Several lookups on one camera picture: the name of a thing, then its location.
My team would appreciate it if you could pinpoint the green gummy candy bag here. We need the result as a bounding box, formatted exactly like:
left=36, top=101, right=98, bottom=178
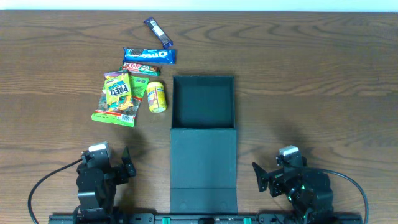
left=91, top=75, right=149, bottom=127

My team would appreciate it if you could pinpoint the dark green box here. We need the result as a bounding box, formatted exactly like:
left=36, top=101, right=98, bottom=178
left=170, top=75, right=238, bottom=214

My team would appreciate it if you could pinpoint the yellow Pretz snack box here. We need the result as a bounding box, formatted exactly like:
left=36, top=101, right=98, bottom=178
left=104, top=70, right=134, bottom=112

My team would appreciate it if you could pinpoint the blue Oreo cookie pack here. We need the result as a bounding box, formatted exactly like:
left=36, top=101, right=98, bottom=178
left=123, top=48, right=176, bottom=64

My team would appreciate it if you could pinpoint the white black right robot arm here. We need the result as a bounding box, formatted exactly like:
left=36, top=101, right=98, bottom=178
left=252, top=162, right=334, bottom=223

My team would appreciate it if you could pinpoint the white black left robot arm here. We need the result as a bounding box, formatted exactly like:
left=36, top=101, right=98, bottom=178
left=72, top=144, right=136, bottom=223

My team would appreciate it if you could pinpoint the yellow Mentos bottle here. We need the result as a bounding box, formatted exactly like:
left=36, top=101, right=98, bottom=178
left=146, top=82, right=167, bottom=113

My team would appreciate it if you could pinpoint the red KitKat Milo bar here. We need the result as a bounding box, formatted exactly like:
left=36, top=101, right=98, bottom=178
left=120, top=62, right=160, bottom=77

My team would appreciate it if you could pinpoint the dark blue chocolate bar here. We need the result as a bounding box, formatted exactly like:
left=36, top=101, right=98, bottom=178
left=144, top=17, right=174, bottom=49

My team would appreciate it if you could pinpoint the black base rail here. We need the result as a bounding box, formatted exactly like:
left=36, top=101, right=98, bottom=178
left=48, top=212, right=364, bottom=224

